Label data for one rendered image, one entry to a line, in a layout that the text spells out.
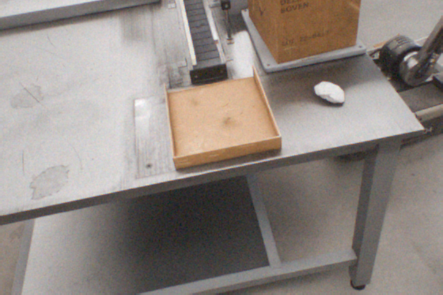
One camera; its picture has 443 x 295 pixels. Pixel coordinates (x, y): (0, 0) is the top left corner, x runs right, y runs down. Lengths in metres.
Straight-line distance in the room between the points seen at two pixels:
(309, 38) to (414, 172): 1.08
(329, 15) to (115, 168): 0.69
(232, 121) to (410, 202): 1.12
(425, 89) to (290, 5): 1.16
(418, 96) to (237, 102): 1.17
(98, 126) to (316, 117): 0.58
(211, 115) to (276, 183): 0.96
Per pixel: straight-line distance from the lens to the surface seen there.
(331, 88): 1.19
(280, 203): 2.00
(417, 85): 2.21
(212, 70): 1.28
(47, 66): 1.56
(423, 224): 2.02
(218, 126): 1.14
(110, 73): 1.43
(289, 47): 1.28
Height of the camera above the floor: 1.60
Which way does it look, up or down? 43 degrees down
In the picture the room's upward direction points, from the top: 9 degrees counter-clockwise
